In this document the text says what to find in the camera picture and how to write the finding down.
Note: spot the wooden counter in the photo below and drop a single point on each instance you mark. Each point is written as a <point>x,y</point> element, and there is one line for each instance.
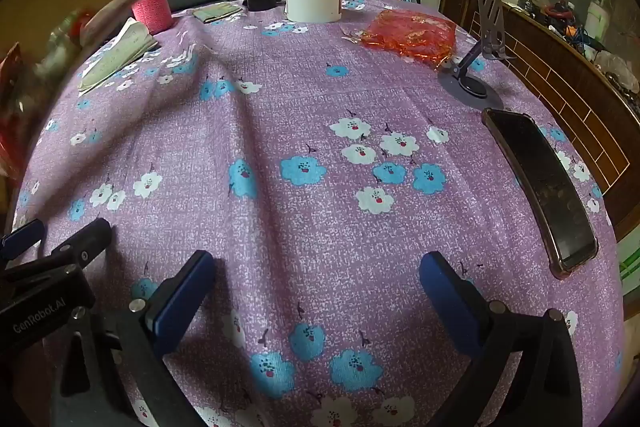
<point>565,82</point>

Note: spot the grey phone stand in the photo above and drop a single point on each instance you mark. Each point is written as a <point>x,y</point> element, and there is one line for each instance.
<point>467,87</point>

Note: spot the folded paper booklet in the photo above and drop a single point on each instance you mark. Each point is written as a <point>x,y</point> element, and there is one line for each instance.
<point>117,54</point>

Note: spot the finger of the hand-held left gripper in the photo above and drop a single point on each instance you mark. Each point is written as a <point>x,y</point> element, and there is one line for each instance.
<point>22,238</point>
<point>85,241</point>

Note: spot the bottle with pink sleeve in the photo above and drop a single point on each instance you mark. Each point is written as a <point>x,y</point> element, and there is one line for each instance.
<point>150,9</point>

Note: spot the white plastic bottle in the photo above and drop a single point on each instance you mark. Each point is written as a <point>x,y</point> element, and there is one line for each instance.
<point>597,19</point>

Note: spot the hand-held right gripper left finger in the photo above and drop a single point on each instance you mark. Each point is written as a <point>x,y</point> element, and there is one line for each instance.
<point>182,297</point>

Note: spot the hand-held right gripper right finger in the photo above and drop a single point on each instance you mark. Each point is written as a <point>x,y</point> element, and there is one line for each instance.
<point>450,302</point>

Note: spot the purple floral tablecloth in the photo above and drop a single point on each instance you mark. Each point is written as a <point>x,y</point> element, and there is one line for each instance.
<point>300,232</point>

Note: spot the red plastic bag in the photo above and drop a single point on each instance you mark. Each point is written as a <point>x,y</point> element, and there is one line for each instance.
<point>410,34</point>

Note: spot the black smartphone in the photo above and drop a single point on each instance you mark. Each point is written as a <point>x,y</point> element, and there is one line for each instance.
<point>545,192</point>

